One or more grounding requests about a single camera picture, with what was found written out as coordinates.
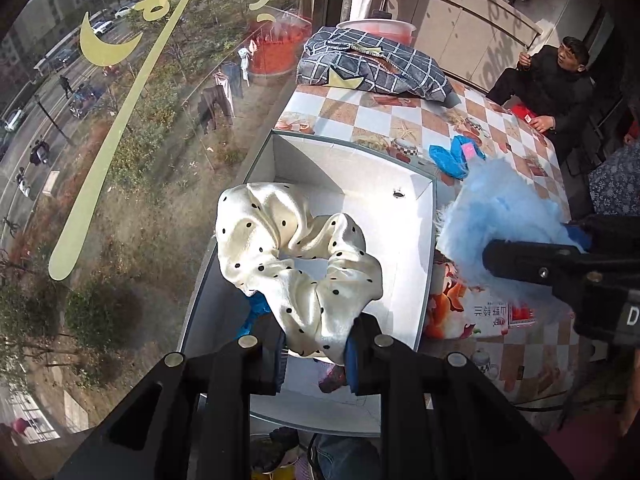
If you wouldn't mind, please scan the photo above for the dark striped knitted sleeve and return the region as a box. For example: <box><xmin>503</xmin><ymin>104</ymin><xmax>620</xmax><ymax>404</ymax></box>
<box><xmin>318</xmin><ymin>365</ymin><xmax>347</xmax><ymax>393</ymax></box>

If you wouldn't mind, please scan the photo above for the blue knitted cloth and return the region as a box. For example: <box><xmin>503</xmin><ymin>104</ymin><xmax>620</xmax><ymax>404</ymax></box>
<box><xmin>235</xmin><ymin>292</ymin><xmax>271</xmax><ymax>339</ymax></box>

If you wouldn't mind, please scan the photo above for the fluffy light blue scrunchie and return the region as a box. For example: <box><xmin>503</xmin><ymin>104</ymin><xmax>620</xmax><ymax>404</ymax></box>
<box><xmin>436</xmin><ymin>158</ymin><xmax>584</xmax><ymax>324</ymax></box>

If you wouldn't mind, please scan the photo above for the pink foam sponge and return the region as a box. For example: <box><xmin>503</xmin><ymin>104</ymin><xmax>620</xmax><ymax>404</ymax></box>
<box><xmin>461</xmin><ymin>142</ymin><xmax>476</xmax><ymax>162</ymax></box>

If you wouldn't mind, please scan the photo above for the white polka dot scrunchie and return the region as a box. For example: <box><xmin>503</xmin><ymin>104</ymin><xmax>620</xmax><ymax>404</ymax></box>
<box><xmin>215</xmin><ymin>183</ymin><xmax>383</xmax><ymax>365</ymax></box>

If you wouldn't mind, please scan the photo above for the person in floral clothing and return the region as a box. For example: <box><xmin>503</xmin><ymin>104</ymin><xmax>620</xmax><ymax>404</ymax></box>
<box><xmin>588</xmin><ymin>104</ymin><xmax>640</xmax><ymax>217</ymax></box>

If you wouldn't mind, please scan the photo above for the patterned checkered tablecloth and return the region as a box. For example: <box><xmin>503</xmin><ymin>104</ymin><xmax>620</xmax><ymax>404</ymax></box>
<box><xmin>276</xmin><ymin>84</ymin><xmax>578</xmax><ymax>408</ymax></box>

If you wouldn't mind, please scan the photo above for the printed snack package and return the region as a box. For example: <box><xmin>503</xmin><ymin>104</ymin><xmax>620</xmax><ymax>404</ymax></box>
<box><xmin>423</xmin><ymin>252</ymin><xmax>536</xmax><ymax>340</ymax></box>

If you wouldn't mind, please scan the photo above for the blue crumpled cloth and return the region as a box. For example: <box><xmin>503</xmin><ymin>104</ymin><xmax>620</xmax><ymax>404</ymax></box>
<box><xmin>428</xmin><ymin>136</ymin><xmax>486</xmax><ymax>180</ymax></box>

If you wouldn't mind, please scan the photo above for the seated person in black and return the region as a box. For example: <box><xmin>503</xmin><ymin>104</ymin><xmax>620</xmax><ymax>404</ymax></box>
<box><xmin>487</xmin><ymin>36</ymin><xmax>593</xmax><ymax>164</ymax></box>

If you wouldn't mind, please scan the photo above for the pink plastic basin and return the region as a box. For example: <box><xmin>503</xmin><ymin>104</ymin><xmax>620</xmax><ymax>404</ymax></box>
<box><xmin>336</xmin><ymin>18</ymin><xmax>416</xmax><ymax>46</ymax></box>

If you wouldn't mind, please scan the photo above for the checked dark blue cushion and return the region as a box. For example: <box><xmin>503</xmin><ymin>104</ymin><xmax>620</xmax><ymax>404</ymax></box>
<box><xmin>296</xmin><ymin>27</ymin><xmax>460</xmax><ymax>107</ymax></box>

